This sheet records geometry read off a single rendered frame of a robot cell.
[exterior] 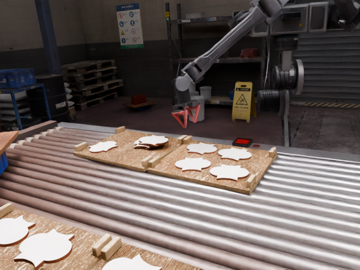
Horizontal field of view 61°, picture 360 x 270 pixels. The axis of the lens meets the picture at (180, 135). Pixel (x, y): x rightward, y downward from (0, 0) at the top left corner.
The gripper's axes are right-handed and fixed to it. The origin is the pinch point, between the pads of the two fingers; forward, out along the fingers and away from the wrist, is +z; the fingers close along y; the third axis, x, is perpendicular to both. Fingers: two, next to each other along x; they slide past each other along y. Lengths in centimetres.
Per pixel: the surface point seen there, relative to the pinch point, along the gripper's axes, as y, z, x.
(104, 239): -66, 14, -8
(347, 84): 467, 56, -37
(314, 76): 464, 33, 11
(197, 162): -13.3, 13.4, -7.3
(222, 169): -15.4, 15.9, -18.1
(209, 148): 1.7, 12.5, -5.9
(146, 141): -6.6, 4.4, 20.2
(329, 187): -9, 26, -52
